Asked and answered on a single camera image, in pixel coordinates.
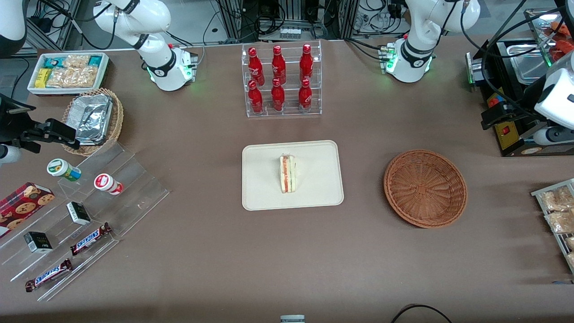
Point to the tray of packaged snacks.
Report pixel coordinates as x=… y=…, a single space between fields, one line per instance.
x=538 y=194

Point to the grey device green light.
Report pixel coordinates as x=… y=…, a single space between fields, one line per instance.
x=474 y=69

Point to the red plaid cookie box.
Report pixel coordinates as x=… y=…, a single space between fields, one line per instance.
x=22 y=206

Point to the yellow snack packet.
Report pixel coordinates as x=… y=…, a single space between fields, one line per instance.
x=42 y=77

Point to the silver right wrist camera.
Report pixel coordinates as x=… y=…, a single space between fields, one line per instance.
x=8 y=154

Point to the red sausage food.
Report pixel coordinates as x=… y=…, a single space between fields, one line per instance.
x=563 y=42

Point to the clear cracker snack bag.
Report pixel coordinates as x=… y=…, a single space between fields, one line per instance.
x=76 y=61
x=60 y=78
x=85 y=76

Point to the small grey box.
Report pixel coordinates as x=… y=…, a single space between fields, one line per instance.
x=292 y=319

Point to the clear acrylic stepped shelf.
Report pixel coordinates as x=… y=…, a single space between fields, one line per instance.
x=134 y=197

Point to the red white lidded jar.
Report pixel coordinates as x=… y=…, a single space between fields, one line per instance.
x=107 y=184

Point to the brown wicker basket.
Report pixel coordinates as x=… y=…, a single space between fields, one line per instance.
x=426 y=188

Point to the white snack bin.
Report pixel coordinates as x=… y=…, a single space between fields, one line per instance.
x=33 y=89

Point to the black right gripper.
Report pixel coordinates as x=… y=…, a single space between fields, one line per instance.
x=12 y=127

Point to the black food warmer cabinet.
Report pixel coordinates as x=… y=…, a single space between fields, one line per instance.
x=506 y=134

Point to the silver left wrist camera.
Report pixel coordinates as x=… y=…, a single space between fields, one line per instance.
x=554 y=136

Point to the small black carton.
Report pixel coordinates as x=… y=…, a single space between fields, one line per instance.
x=78 y=213
x=38 y=242

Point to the light wicker basket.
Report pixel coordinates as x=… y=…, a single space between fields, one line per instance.
x=117 y=121

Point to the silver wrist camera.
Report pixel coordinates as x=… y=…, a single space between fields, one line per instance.
x=8 y=154
x=554 y=136

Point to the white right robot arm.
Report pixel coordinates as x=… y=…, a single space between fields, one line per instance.
x=166 y=67

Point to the Snickers chocolate bar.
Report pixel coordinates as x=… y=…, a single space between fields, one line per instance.
x=47 y=274
x=89 y=238

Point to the white power strip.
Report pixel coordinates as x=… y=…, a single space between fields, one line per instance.
x=290 y=32

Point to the silver foil packets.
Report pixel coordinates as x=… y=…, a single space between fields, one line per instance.
x=92 y=116

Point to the triangle sandwich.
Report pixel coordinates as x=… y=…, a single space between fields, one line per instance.
x=287 y=175

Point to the teal snack packet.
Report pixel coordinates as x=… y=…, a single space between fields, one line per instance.
x=95 y=60
x=54 y=62

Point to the green white lidded jar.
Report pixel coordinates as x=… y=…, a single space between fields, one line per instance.
x=63 y=169

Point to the stainless steel pan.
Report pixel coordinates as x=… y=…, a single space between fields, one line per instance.
x=527 y=63

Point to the clear acrylic bottle rack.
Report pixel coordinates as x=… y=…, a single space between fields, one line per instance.
x=291 y=112

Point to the cream plastic tray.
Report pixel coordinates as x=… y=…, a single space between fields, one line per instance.
x=260 y=179

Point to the red cola bottle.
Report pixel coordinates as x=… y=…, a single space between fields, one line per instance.
x=278 y=95
x=278 y=65
x=306 y=63
x=255 y=66
x=305 y=95
x=255 y=98

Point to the clear nut snack bag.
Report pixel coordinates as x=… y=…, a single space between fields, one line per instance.
x=570 y=243
x=560 y=222
x=558 y=199

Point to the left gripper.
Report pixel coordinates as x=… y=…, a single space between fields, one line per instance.
x=523 y=102

